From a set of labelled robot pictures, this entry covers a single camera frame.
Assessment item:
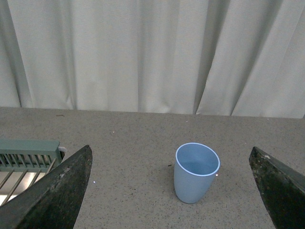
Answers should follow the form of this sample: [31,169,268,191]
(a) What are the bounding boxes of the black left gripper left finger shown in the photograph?
[0,145,92,229]

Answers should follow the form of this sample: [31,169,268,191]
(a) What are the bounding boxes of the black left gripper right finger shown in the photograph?
[249,147,305,229]

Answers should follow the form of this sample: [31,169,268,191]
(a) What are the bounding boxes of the blue plastic cup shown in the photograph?
[174,143,221,204]

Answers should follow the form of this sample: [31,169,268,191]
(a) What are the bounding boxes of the green dish drying rack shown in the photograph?
[0,139,67,205]

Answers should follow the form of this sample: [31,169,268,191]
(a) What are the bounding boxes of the white curtain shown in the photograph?
[0,0,305,118]

